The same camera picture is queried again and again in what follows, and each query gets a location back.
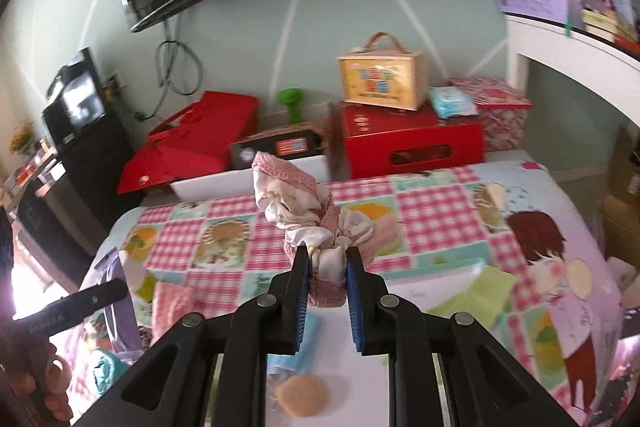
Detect light green cloth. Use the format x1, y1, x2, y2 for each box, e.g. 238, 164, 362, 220
430, 265, 518, 329

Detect leopard print scrunchie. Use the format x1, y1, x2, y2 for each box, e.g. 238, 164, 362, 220
138, 325, 152, 350

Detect person's left hand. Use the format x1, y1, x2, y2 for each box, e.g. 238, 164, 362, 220
6, 343, 73, 426

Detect pink white striped towel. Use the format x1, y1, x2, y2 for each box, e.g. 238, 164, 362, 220
151, 282, 195, 343

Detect teal plastic bag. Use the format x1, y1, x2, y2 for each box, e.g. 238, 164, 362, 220
89, 348, 129, 397

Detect mint green white box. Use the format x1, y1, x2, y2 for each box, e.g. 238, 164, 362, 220
266, 261, 485, 426

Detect beige round powder puff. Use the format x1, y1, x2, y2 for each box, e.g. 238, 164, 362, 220
274, 374, 329, 417

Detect purple wipes packet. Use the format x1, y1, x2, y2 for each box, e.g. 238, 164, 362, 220
80, 248, 143, 355

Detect pink checkered tablecloth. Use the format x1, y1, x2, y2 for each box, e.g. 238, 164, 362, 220
64, 158, 626, 427

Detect black cabinet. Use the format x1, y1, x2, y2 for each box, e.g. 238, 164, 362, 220
14, 106, 147, 258

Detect white long tray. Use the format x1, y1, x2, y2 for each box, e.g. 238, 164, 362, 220
170, 155, 331, 202

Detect red flat gift box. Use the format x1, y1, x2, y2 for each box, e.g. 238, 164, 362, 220
117, 142, 230, 195

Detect yellow flower bouquet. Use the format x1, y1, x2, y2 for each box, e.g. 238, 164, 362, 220
9, 120, 36, 155

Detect black carton with label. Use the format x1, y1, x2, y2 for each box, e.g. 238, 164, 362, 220
230, 124, 326, 170

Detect pink patterned storage box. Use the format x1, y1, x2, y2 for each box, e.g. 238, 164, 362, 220
448, 77, 532, 152

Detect blue wet wipes pack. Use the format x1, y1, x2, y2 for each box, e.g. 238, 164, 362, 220
430, 86, 478, 119

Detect small black monitor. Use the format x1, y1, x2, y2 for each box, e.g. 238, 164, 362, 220
42, 48, 107, 147

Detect green dumbbell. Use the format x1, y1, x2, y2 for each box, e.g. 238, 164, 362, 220
278, 88, 304, 124

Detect white desk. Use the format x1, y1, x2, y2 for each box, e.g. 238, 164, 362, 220
506, 15, 640, 124

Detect red box with handle slot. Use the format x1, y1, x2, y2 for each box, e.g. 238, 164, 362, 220
340, 102, 485, 179

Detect yellow handled gift box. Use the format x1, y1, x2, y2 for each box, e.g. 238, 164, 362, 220
337, 31, 428, 112

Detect black power cables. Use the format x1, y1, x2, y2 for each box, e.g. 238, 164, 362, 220
134, 13, 204, 122

